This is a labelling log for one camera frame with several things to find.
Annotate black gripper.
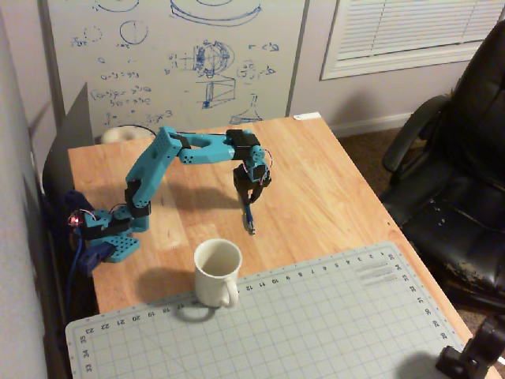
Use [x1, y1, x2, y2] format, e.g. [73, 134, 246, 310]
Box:
[232, 163, 273, 206]

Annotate blue pen with black grip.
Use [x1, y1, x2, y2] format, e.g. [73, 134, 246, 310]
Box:
[242, 201, 257, 236]

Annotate white ceramic mug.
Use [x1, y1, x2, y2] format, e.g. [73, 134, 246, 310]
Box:
[193, 238, 243, 310]

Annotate grey cutting mat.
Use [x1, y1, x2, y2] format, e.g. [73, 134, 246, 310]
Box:
[64, 241, 467, 379]

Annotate white round roll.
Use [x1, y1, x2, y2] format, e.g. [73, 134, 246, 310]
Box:
[99, 125, 155, 144]

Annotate navy blue table clamp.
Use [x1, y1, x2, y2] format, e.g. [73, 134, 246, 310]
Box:
[76, 242, 116, 274]

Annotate whiteboard with blue drawings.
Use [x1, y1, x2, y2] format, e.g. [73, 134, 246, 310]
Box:
[38, 0, 312, 137]

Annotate dark grey panel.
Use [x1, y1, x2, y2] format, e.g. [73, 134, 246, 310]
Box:
[40, 81, 96, 198]

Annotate black leather office chair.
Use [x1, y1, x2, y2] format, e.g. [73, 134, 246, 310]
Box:
[377, 17, 505, 313]

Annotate white window blinds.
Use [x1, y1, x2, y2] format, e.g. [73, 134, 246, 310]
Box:
[320, 0, 505, 81]

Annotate white red wrist servo cable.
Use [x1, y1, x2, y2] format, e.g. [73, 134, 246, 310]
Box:
[243, 148, 276, 186]

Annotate blue cable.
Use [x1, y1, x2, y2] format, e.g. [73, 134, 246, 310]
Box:
[64, 231, 87, 319]

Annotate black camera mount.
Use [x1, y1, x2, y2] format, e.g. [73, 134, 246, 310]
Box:
[435, 317, 505, 379]

